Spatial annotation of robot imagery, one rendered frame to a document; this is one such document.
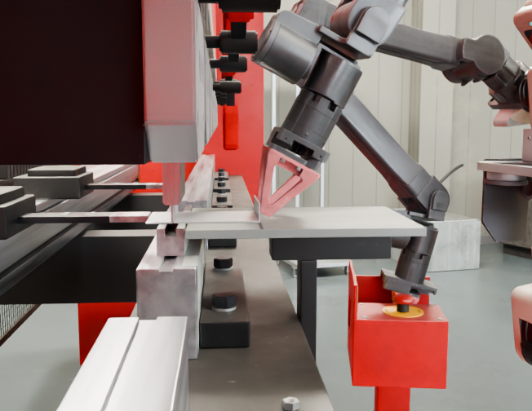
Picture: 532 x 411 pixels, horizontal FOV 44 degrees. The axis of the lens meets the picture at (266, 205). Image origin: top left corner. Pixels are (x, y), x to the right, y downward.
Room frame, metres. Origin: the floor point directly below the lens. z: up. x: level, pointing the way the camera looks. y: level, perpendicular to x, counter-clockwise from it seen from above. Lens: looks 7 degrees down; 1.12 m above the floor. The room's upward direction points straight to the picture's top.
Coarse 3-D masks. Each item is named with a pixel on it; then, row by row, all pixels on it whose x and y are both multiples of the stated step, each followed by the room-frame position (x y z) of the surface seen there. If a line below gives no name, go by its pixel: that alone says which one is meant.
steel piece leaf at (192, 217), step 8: (256, 200) 0.77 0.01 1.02; (256, 208) 0.77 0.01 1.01; (176, 216) 0.77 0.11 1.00; (184, 216) 0.77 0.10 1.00; (192, 216) 0.77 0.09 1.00; (200, 216) 0.77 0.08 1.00; (208, 216) 0.77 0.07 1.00; (216, 216) 0.77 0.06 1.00; (224, 216) 0.77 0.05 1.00; (232, 216) 0.77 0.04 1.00; (240, 216) 0.77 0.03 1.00; (248, 216) 0.77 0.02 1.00; (256, 216) 0.77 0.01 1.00
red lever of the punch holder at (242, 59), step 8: (224, 24) 0.68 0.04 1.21; (224, 56) 0.72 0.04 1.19; (232, 56) 0.71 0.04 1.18; (240, 56) 0.72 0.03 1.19; (216, 64) 0.72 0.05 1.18; (224, 64) 0.72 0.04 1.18; (232, 64) 0.72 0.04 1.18; (240, 64) 0.72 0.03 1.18; (224, 72) 0.73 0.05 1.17; (232, 72) 0.73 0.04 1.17; (240, 72) 0.73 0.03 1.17
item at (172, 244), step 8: (184, 208) 0.86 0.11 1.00; (160, 224) 0.73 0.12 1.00; (168, 224) 0.75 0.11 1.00; (176, 224) 0.78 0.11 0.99; (160, 232) 0.70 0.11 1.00; (168, 232) 0.72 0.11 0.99; (176, 232) 0.70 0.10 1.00; (160, 240) 0.70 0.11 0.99; (168, 240) 0.70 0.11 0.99; (176, 240) 0.70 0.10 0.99; (160, 248) 0.70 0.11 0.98; (168, 248) 0.70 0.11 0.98; (176, 248) 0.70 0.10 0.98
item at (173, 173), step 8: (168, 168) 0.73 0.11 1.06; (176, 168) 0.73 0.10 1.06; (184, 168) 0.82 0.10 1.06; (168, 176) 0.73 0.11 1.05; (176, 176) 0.73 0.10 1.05; (184, 176) 0.82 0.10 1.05; (168, 184) 0.73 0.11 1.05; (176, 184) 0.73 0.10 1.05; (184, 184) 0.82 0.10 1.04; (168, 192) 0.73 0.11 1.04; (176, 192) 0.73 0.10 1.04; (184, 192) 0.81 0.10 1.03; (168, 200) 0.73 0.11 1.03; (176, 200) 0.73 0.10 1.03; (176, 208) 0.79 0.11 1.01
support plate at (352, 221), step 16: (208, 208) 0.86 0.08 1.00; (224, 208) 0.86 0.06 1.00; (240, 208) 0.86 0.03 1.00; (288, 208) 0.86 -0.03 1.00; (304, 208) 0.86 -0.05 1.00; (320, 208) 0.86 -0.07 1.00; (336, 208) 0.86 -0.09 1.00; (352, 208) 0.86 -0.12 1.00; (368, 208) 0.86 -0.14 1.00; (384, 208) 0.86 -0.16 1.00; (192, 224) 0.73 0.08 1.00; (208, 224) 0.73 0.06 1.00; (224, 224) 0.73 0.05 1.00; (240, 224) 0.73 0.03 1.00; (256, 224) 0.73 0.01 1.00; (272, 224) 0.73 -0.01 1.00; (288, 224) 0.73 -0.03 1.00; (304, 224) 0.73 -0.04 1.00; (320, 224) 0.73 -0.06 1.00; (336, 224) 0.73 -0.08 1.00; (352, 224) 0.73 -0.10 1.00; (368, 224) 0.73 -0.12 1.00; (384, 224) 0.73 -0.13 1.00; (400, 224) 0.73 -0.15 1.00; (416, 224) 0.73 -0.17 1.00
